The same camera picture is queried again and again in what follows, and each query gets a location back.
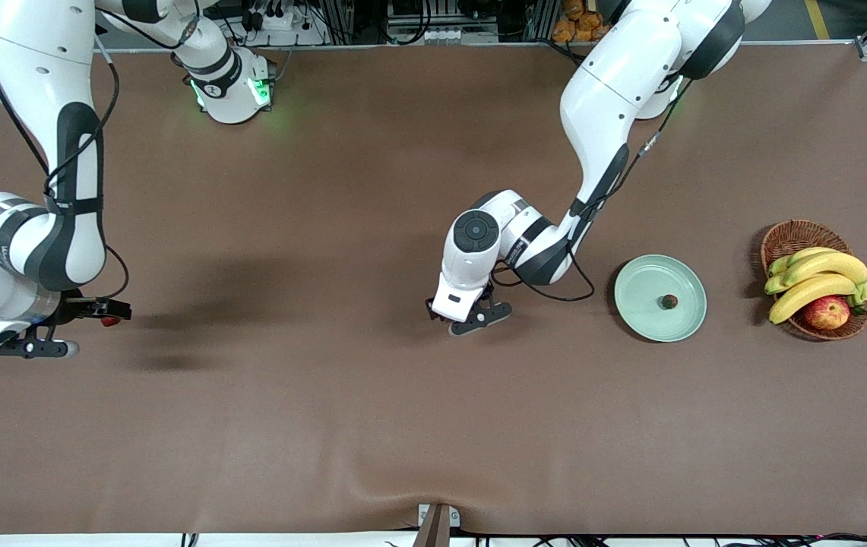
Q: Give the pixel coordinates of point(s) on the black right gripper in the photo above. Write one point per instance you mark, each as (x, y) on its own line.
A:
(77, 310)

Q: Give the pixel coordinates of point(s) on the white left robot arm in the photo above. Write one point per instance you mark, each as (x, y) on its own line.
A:
(615, 83)

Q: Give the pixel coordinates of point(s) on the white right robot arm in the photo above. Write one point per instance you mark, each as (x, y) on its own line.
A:
(38, 61)

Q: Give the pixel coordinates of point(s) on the pale green round plate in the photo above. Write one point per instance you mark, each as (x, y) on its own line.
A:
(646, 319)

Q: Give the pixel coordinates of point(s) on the brown table cover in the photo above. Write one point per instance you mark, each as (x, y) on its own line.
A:
(433, 418)

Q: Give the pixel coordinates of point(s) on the long white socket strip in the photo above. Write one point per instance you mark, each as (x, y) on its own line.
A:
(460, 35)

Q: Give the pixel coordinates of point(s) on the pack of brown bread rolls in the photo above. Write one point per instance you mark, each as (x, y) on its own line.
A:
(577, 26)

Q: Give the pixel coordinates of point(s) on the white power strip with plugs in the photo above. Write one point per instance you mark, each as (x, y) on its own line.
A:
(281, 21)

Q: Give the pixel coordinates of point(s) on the brown wicker basket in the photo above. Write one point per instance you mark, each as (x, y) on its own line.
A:
(798, 235)

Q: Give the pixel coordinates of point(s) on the yellow banana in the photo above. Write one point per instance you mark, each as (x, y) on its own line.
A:
(832, 266)
(813, 292)
(802, 257)

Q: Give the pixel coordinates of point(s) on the red apple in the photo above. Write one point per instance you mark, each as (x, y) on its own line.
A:
(827, 313)

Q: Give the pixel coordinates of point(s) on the table edge camera post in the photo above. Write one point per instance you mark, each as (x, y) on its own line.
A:
(433, 532)

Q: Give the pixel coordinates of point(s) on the aluminium frame post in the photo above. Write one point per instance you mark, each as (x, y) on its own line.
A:
(543, 19)
(338, 19)

